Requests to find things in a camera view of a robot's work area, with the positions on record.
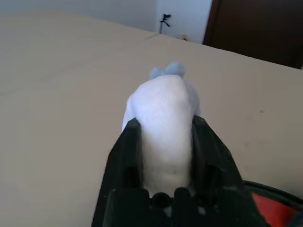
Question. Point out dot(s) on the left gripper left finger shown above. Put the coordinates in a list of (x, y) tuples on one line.
[(120, 165)]

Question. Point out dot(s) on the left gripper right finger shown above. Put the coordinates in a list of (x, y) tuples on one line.
[(213, 165)]

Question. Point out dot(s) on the black red paddle case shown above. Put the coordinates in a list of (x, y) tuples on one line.
[(272, 208)]

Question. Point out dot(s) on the small orange background object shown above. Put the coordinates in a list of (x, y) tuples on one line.
[(184, 37)]

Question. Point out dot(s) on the dark brown door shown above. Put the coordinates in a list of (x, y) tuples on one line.
[(255, 26)]

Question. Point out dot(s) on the tripod with black camera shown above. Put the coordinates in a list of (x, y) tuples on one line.
[(165, 22)]

